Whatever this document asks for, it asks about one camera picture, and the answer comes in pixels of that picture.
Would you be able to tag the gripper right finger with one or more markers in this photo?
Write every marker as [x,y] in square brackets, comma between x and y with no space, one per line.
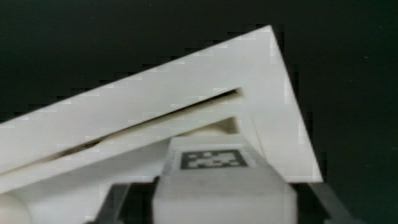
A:
[321,209]

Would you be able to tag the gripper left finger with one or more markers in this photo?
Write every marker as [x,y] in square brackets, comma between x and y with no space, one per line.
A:
[126,208]

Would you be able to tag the white leg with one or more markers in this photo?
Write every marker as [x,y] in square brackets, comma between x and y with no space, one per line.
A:
[220,187]

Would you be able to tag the white U-shaped fence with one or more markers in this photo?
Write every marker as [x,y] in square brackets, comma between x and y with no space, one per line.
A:
[224,83]

